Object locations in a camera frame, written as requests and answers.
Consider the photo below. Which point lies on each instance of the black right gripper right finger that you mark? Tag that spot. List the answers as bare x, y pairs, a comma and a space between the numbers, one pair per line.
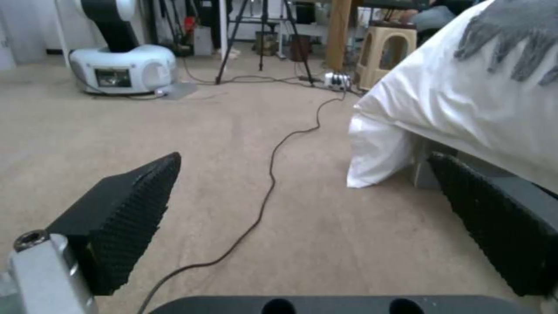
492, 225

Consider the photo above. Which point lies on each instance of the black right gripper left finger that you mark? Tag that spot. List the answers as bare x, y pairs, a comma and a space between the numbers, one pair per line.
117, 225

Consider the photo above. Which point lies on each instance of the dark brown small bin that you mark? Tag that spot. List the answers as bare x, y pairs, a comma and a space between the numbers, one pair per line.
301, 47

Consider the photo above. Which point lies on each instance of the white bed sheet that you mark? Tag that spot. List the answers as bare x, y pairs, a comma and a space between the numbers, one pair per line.
440, 108

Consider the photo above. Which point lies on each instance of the grey fringed blanket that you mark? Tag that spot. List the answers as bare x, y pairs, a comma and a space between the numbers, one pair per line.
510, 36

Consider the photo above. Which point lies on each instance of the beige plastic stool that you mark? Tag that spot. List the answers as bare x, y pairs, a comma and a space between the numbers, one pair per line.
386, 54

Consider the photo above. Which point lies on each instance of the white power strip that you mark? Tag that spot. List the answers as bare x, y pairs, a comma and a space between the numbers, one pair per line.
336, 80

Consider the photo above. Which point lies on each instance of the person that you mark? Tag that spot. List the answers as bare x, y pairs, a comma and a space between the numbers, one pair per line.
431, 14

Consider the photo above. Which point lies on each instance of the black camera tripod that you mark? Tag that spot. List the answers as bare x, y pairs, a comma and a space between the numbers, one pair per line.
261, 36

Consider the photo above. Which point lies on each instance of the wooden post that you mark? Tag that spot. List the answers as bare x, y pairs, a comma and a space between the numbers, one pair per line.
342, 32

